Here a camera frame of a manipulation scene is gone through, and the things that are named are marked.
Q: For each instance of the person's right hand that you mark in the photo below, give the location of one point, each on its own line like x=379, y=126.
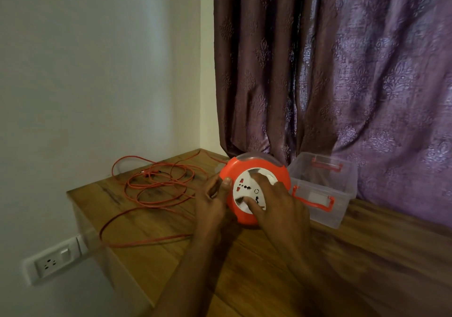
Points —
x=286, y=221

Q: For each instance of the orange extension cord reel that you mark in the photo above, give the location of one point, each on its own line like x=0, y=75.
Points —
x=240, y=167

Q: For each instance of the white wall socket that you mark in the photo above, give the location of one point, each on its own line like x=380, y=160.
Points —
x=53, y=262

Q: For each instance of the clear plastic box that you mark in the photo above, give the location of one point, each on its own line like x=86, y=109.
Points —
x=339, y=186

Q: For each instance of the person's left forearm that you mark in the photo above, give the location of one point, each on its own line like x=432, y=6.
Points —
x=187, y=281

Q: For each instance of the purple patterned curtain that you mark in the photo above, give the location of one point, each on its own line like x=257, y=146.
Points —
x=353, y=62

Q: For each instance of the person's right forearm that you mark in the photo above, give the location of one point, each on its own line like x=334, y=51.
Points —
x=325, y=288

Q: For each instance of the person's left hand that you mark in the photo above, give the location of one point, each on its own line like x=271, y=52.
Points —
x=210, y=214

